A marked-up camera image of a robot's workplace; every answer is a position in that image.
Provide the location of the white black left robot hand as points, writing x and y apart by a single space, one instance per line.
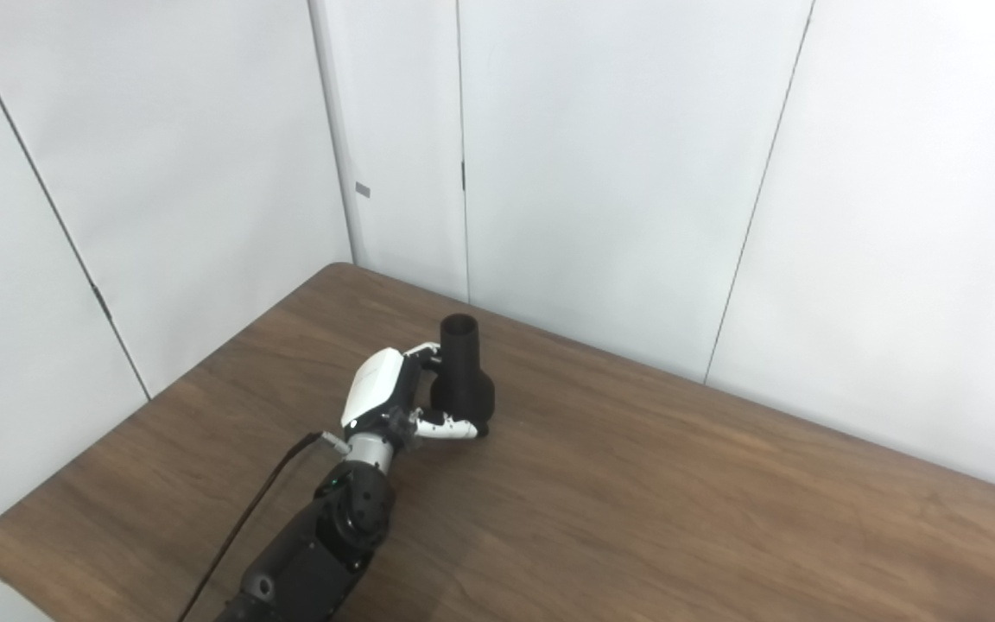
372 389

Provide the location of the black funnel-shaped nozzle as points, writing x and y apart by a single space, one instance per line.
463 380

